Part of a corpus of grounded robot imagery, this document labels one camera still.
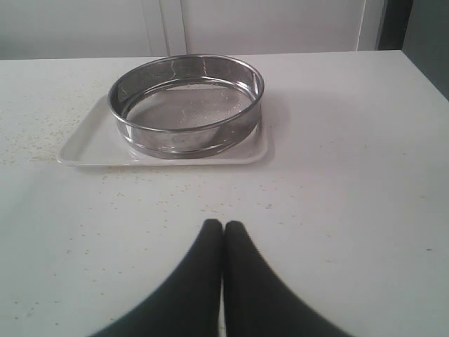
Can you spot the white rectangular plastic tray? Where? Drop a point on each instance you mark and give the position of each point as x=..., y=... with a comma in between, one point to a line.
x=97, y=142

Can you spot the spilled yellow grains on table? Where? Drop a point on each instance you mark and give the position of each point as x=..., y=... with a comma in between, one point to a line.
x=40, y=110

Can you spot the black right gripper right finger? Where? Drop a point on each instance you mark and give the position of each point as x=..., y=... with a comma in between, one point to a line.
x=256, y=301

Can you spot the round stainless steel sieve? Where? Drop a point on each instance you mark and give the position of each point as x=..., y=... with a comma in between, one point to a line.
x=187, y=106

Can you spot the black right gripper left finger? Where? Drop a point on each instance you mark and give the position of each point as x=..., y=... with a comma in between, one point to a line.
x=187, y=303

